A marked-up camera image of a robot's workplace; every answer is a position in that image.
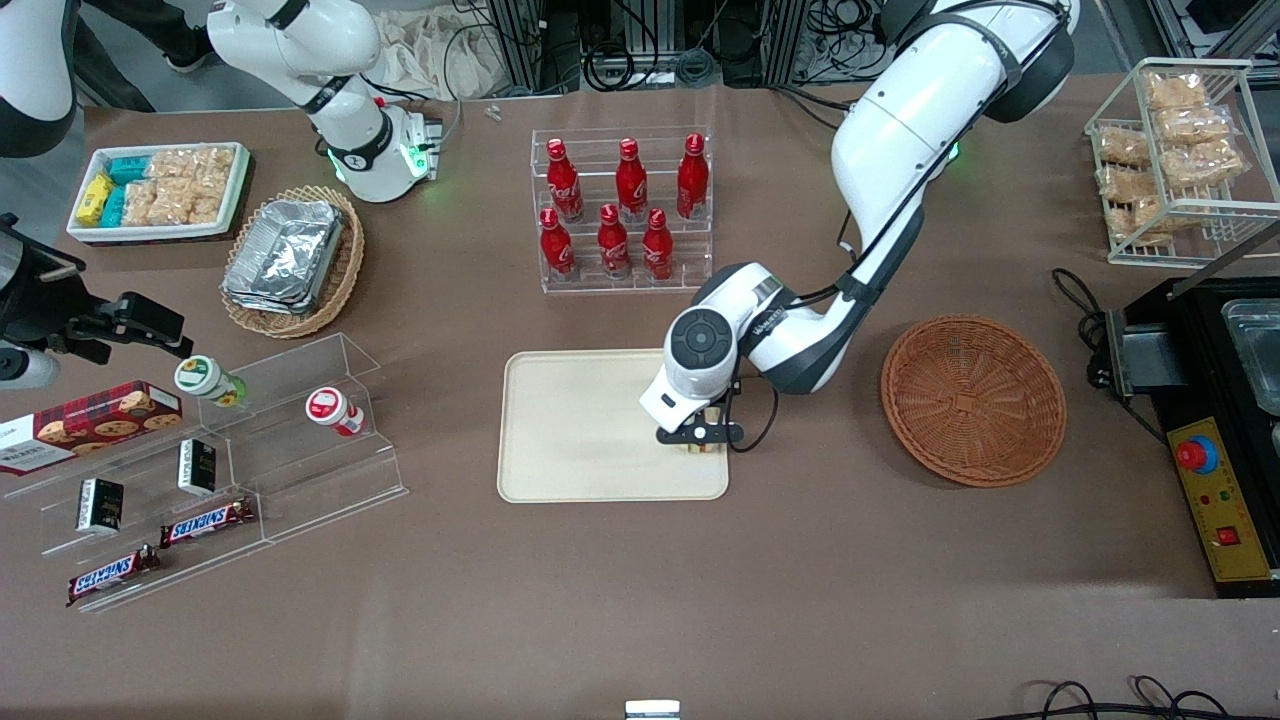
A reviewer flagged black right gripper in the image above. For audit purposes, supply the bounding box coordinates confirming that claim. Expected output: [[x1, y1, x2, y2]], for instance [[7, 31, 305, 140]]
[[0, 214, 192, 366]]

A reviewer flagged triangular sandwich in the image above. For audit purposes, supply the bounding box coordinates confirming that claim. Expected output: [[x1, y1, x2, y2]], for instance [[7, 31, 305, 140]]
[[683, 404, 728, 457]]

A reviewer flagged aluminium foil tray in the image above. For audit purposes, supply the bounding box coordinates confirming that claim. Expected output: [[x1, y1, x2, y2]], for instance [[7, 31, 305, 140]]
[[221, 270, 333, 318], [228, 199, 347, 303]]

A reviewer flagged beige plastic tray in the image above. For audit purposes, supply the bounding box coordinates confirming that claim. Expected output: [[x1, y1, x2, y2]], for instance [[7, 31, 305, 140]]
[[497, 347, 731, 504]]

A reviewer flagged white rectangular snack tray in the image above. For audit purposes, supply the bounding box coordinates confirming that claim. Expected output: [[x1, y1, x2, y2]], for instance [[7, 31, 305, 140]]
[[66, 141, 252, 245]]

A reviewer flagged oval light wicker basket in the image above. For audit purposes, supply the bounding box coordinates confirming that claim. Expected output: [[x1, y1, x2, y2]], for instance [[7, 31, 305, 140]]
[[219, 185, 366, 340]]

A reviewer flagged round brown wicker basket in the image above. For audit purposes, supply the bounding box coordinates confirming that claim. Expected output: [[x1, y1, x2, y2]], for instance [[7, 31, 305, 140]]
[[880, 315, 1068, 489]]

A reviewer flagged red chocolate cookie box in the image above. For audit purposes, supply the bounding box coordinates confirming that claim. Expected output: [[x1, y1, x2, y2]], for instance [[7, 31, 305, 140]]
[[0, 380, 185, 477]]

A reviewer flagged green lidded drink cup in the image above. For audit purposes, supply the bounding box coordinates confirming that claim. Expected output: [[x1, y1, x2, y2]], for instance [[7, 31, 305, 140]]
[[174, 354, 247, 409]]

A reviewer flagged yellow snack packet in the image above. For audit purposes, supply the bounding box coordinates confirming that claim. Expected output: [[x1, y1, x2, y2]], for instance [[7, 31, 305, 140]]
[[76, 174, 114, 228]]

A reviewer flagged clear acrylic bottle rack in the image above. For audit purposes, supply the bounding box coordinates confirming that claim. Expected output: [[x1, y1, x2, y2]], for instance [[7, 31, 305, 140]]
[[530, 126, 715, 295]]

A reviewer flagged small black box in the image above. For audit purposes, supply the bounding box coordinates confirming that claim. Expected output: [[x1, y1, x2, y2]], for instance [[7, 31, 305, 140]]
[[76, 477, 126, 535], [177, 438, 218, 498]]

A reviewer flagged red cola bottle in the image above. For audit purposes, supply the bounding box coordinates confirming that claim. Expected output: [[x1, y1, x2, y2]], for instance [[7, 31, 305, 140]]
[[614, 138, 649, 224], [676, 132, 711, 222], [641, 208, 676, 284], [545, 138, 585, 224], [596, 204, 634, 282], [539, 207, 579, 282]]

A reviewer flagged snickers chocolate bar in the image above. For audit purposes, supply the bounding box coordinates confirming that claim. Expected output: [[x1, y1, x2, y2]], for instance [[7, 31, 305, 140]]
[[66, 544, 162, 609], [159, 497, 259, 549]]

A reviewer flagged clear acrylic stepped shelf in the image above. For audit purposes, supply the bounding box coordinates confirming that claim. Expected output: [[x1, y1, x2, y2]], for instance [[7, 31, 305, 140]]
[[0, 332, 410, 614]]

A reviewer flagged red lidded drink cup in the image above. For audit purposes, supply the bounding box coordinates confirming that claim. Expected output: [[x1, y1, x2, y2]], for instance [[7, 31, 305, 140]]
[[305, 386, 367, 439]]

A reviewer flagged person in dark trousers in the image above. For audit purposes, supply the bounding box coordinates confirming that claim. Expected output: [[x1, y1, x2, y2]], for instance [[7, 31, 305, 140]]
[[72, 0, 216, 113]]

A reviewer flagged white crumpled cloth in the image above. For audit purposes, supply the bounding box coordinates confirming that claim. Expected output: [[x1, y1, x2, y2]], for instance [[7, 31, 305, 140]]
[[372, 8, 506, 102]]

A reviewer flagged clear cracker bag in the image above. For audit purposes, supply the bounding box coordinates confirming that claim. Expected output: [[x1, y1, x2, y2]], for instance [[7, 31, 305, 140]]
[[1145, 71, 1208, 110], [1108, 197, 1173, 248], [1097, 164, 1163, 203], [1163, 139, 1248, 191], [1155, 104, 1233, 147], [1094, 127, 1153, 167]]

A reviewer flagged black machine housing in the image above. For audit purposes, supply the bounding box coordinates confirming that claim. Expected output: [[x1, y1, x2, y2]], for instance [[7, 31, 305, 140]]
[[1104, 275, 1280, 601]]

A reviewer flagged yellow control panel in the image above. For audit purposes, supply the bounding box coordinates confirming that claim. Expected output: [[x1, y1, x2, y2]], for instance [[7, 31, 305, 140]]
[[1166, 416, 1280, 584]]

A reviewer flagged steel pan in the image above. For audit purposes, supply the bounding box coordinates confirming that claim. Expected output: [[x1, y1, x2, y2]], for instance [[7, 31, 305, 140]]
[[1220, 298, 1280, 417]]

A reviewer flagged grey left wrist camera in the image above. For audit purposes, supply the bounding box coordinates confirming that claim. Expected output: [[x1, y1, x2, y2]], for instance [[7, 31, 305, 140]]
[[655, 420, 747, 449]]

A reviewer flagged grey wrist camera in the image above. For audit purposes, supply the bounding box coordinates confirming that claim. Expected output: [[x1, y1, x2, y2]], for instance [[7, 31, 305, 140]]
[[0, 343, 62, 392], [655, 420, 747, 449]]

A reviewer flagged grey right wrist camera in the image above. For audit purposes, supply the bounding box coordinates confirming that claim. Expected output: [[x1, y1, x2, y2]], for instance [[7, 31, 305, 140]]
[[0, 343, 62, 392]]

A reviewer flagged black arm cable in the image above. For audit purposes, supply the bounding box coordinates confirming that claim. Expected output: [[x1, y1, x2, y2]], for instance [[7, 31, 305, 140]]
[[728, 5, 1011, 456]]

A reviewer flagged black base cable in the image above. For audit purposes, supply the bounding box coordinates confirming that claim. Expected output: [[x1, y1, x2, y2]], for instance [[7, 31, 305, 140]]
[[768, 82, 851, 131]]

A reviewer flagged black machine power cable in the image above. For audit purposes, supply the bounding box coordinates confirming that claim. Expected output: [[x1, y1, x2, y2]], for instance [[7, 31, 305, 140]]
[[1050, 266, 1171, 446]]

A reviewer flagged aluminium profile frame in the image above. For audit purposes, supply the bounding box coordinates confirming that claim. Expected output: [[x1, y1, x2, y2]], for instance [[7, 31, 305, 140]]
[[486, 0, 583, 97]]

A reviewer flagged grey metal bracket box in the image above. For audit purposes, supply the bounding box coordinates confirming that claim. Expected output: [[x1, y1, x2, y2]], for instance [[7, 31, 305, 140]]
[[1105, 309, 1193, 398]]

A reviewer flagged black floor cable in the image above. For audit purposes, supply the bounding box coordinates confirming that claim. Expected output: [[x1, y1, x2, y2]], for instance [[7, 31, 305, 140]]
[[1000, 674, 1280, 720]]

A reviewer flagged white wire rack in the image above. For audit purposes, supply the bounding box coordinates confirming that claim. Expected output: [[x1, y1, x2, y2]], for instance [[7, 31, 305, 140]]
[[1084, 56, 1280, 268]]

